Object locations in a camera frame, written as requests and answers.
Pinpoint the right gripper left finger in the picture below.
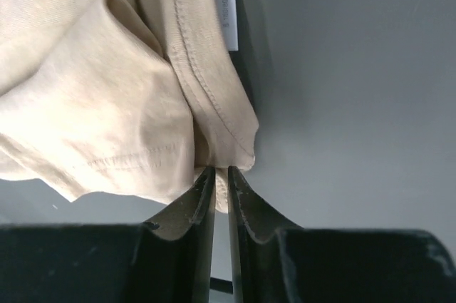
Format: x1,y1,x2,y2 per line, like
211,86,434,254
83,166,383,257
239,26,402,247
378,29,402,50
1,168,215,302

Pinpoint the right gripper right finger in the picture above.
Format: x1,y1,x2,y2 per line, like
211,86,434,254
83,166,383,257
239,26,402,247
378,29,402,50
228,167,455,302

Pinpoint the beige t shirt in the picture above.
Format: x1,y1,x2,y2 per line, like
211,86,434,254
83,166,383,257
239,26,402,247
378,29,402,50
1,0,258,212

